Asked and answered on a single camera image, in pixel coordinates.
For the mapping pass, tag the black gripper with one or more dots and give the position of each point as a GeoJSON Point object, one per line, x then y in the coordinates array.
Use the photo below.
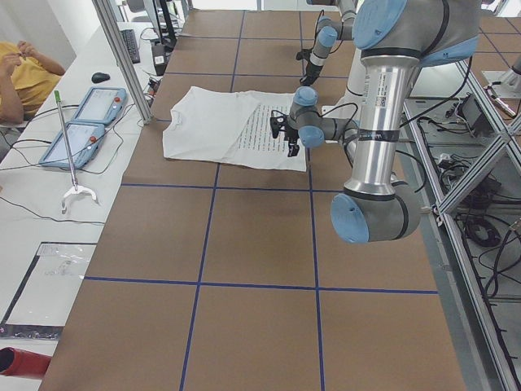
{"type": "Point", "coordinates": [313, 67]}
{"type": "Point", "coordinates": [291, 135]}

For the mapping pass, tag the white long-sleeve printed shirt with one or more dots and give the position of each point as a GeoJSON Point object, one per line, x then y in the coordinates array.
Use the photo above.
{"type": "Point", "coordinates": [231, 128]}

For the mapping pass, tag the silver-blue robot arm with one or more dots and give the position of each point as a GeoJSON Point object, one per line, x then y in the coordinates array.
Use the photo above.
{"type": "Point", "coordinates": [396, 40]}
{"type": "Point", "coordinates": [327, 33]}

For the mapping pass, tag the black power adapter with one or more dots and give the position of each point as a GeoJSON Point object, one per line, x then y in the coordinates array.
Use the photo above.
{"type": "Point", "coordinates": [159, 59]}

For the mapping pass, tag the black keyboard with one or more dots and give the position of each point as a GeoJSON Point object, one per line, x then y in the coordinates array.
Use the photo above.
{"type": "Point", "coordinates": [131, 44]}

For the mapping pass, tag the far blue teach pendant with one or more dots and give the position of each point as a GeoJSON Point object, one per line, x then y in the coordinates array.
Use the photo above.
{"type": "Point", "coordinates": [101, 105]}

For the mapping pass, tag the blue teach pendant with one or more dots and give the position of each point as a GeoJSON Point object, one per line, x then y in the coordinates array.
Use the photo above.
{"type": "Point", "coordinates": [84, 138]}
{"type": "Point", "coordinates": [101, 105]}

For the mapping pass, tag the black computer mouse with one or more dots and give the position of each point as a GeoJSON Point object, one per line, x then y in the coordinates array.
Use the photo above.
{"type": "Point", "coordinates": [99, 77]}

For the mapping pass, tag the near blue teach pendant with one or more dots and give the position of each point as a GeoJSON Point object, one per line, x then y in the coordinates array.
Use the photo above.
{"type": "Point", "coordinates": [84, 138]}

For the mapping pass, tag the metal reacher grabber tool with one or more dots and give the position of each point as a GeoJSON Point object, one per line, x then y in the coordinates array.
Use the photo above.
{"type": "Point", "coordinates": [76, 188]}

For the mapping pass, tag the person in yellow shirt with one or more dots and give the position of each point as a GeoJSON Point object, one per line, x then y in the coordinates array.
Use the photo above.
{"type": "Point", "coordinates": [27, 79]}

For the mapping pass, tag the plastic sheet with black border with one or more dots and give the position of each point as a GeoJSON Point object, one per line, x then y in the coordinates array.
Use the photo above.
{"type": "Point", "coordinates": [41, 304]}

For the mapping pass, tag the red cylinder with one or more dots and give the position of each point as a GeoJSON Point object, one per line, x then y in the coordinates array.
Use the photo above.
{"type": "Point", "coordinates": [23, 363]}

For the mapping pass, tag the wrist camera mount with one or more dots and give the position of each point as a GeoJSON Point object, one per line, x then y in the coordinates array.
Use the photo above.
{"type": "Point", "coordinates": [277, 125]}
{"type": "Point", "coordinates": [303, 55]}

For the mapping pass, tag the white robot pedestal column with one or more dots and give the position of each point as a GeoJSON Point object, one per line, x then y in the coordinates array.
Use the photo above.
{"type": "Point", "coordinates": [349, 104]}

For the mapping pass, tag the aluminium frame post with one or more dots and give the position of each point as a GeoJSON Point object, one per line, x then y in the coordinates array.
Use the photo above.
{"type": "Point", "coordinates": [111, 30]}

